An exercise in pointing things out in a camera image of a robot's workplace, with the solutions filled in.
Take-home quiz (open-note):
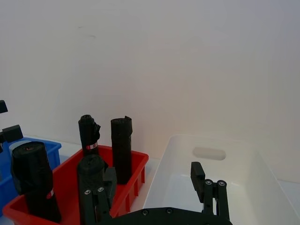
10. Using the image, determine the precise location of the black bag roll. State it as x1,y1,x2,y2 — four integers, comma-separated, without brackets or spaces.
77,154,109,225
10,141,62,224
78,114,102,157
110,116,133,185

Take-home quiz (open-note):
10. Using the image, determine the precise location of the red plastic bin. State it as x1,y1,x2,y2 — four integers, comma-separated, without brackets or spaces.
2,144,150,225

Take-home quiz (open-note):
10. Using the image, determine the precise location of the white plastic bin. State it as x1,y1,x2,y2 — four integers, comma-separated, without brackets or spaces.
142,134,300,225

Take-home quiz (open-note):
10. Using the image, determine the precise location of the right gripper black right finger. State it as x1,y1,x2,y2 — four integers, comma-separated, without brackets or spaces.
191,161,230,220

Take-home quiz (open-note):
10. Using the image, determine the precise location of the blue plastic bin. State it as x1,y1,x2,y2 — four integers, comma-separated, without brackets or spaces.
0,137,62,211

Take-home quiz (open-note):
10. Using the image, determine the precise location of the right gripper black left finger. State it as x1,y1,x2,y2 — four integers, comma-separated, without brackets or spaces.
79,167,117,225

